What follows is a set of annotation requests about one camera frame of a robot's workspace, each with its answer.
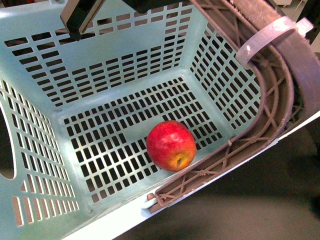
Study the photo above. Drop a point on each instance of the light blue plastic basket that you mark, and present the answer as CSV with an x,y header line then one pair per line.
x,y
76,114

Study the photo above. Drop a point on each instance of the brown basket handle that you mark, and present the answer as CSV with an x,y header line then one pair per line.
x,y
288,73

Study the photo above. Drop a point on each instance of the clear plastic handle clip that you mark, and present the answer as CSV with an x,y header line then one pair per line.
x,y
269,33

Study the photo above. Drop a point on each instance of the red yellow apple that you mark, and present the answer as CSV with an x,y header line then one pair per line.
x,y
171,146

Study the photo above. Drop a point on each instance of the black gripper finger basket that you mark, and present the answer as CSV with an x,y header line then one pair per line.
x,y
77,14

